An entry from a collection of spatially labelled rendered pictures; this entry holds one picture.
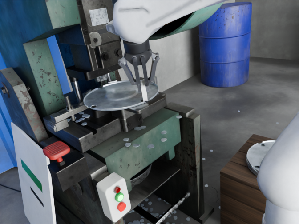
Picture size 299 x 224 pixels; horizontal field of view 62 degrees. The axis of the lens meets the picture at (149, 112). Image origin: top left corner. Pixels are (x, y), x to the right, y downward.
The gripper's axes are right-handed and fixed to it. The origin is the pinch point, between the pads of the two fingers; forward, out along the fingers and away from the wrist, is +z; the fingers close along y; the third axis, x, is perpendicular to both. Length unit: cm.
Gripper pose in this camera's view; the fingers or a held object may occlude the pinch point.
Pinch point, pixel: (143, 90)
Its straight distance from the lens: 85.0
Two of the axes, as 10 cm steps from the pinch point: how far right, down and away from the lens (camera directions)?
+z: 1.1, 7.1, 7.0
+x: -0.8, -7.0, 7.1
